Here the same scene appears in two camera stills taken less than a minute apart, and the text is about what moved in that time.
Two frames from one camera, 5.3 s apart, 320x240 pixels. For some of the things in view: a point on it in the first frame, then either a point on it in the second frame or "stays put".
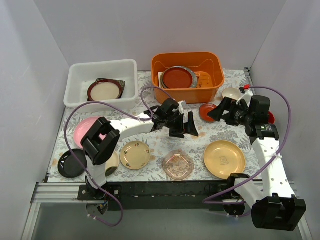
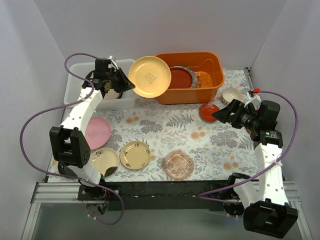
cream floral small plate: [135, 155] stays put
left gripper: [180, 125] → [119, 80]
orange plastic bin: [210, 73] stays put
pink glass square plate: [178, 165] stays put
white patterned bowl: [232, 92] stays put
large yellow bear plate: [223, 158] → [151, 75]
